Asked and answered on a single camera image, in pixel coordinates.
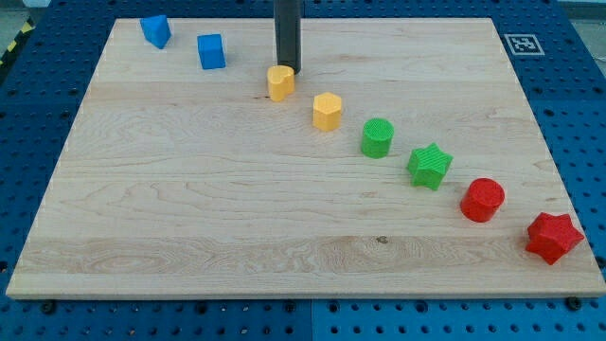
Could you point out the red cylinder block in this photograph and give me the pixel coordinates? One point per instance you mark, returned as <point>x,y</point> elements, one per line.
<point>482,199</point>

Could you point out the blue triangular prism block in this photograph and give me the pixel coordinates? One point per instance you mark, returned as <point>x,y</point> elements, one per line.
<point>156,30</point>

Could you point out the red star block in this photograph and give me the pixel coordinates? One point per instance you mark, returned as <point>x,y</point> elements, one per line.
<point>552,236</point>

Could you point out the green star block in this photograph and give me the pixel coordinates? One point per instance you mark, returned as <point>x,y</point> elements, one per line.
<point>428,166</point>

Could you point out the green cylinder block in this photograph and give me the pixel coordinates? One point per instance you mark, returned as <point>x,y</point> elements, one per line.
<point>377,138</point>

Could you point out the black and yellow hazard tape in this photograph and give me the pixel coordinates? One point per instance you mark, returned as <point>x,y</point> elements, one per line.
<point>17,44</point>

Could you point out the light wooden board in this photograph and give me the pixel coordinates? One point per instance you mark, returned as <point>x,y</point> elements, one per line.
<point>178,182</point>

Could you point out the blue cube block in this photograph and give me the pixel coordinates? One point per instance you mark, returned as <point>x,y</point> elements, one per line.
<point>210,50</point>

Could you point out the yellow heart block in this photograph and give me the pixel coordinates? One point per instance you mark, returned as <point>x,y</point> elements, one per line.
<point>280,81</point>

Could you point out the yellow hexagon block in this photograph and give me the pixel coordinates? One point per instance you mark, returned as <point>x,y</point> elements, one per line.
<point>327,111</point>

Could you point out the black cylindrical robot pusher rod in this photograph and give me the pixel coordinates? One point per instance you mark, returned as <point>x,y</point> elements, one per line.
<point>287,16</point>

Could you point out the white fiducial marker tag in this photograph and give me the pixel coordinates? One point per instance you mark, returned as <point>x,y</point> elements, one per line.
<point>522,44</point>

